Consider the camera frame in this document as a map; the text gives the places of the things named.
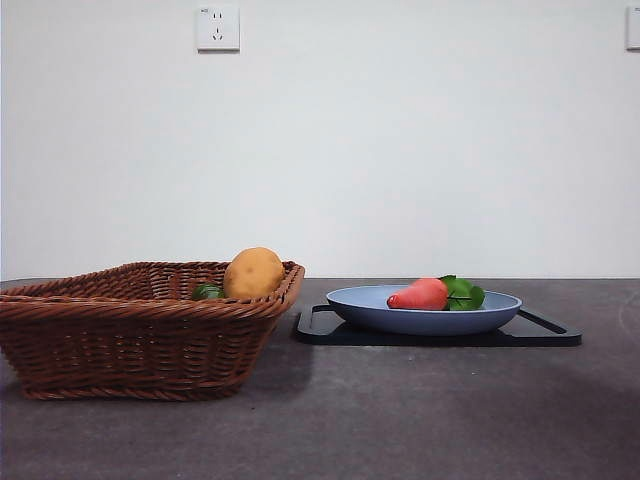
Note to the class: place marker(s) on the orange-red carrot with leaves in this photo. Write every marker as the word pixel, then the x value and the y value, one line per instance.
pixel 422 295

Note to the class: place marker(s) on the light blue round plate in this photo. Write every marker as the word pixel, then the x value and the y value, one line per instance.
pixel 425 320

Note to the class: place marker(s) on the yellow-brown potato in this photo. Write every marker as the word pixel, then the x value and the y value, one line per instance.
pixel 252 273

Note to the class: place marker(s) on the green vegetable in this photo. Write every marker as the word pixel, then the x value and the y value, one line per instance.
pixel 206 292

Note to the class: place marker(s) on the brown wicker basket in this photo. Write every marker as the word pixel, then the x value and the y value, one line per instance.
pixel 140 350

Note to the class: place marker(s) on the dark rectangular tray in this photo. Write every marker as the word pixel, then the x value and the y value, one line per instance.
pixel 540 335

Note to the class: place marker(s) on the white wall socket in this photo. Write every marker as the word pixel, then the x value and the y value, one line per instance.
pixel 634 27
pixel 218 29

